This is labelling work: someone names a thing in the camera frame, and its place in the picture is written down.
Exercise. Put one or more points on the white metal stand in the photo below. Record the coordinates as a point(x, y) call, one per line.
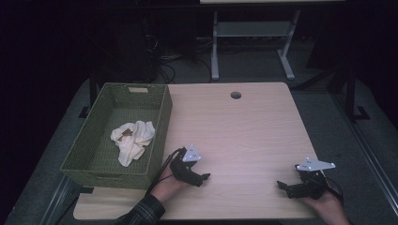
point(253, 29)

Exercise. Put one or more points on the person's left hand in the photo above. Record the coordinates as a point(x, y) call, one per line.
point(167, 187)

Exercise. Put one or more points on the white towel with brown patches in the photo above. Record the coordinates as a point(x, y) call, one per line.
point(134, 140)

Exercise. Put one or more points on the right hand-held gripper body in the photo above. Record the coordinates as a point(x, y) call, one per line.
point(309, 184)

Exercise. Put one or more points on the black metal stand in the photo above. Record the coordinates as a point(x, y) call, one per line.
point(352, 93)
point(92, 90)

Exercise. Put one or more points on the green woven basket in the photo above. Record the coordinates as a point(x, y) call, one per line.
point(125, 146)

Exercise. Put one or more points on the aluminium floor rail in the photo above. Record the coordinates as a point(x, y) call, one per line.
point(369, 146)
point(58, 200)

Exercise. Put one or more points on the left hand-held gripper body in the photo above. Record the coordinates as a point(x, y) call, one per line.
point(183, 170)

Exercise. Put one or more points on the person's right hand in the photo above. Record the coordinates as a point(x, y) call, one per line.
point(328, 209)

